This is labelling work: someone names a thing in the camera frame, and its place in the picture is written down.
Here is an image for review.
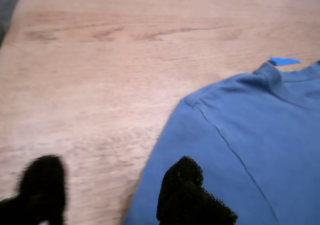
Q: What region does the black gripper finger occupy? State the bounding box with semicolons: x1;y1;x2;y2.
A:
0;154;67;225
156;156;238;225

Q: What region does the blue printed T-shirt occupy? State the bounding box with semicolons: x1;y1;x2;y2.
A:
122;59;320;225

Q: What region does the blue tape strip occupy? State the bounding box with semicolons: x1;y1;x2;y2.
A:
266;56;302;66

